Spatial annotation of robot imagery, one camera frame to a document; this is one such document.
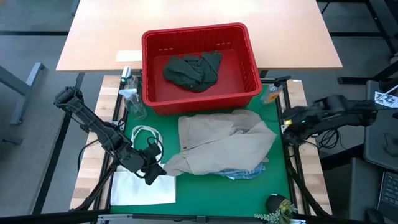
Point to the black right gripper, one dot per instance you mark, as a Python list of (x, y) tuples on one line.
[(297, 126)]

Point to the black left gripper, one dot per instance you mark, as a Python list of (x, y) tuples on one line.
[(132, 158)]

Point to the blue patterned garment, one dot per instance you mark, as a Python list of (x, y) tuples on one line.
[(245, 173)]

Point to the beige garment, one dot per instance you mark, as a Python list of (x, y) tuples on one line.
[(217, 140)]

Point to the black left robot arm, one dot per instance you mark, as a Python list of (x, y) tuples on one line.
[(90, 119)]

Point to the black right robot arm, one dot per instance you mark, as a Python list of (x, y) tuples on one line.
[(342, 112)]

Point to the red plastic laundry bin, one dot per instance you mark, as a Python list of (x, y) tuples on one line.
[(248, 81)]

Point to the cream folded cloth pile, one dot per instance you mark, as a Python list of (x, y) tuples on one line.
[(136, 189)]

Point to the orange label pump bottle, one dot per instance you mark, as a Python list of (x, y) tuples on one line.
[(271, 93)]

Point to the clear spray bottle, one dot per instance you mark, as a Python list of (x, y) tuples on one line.
[(135, 107)]

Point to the succulent plant in dark pot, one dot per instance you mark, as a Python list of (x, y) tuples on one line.
[(280, 207)]

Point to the dark grey side desk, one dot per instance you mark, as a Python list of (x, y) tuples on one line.
[(381, 137)]

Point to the white fiducial marker tag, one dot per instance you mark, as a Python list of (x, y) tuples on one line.
[(385, 99)]

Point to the clear bottle green cap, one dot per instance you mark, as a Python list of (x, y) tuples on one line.
[(129, 77)]

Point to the dark green garment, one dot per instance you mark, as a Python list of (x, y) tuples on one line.
[(192, 73)]

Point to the black keyboard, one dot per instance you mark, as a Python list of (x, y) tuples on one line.
[(388, 196)]

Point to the white desk grommet plate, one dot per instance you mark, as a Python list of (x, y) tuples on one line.
[(129, 56)]

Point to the light wooden desk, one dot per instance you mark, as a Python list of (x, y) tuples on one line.
[(202, 12)]

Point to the grey metal desk leg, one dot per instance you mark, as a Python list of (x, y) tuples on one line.
[(25, 90)]

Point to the grey metal frame bracket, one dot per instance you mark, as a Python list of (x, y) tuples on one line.
[(283, 128)]

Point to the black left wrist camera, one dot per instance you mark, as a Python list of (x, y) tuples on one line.
[(154, 149)]

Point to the silver metal rail plate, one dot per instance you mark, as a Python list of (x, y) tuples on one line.
[(300, 221), (115, 218)]

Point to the black aluminium rig frame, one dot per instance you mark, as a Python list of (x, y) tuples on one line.
[(233, 220)]

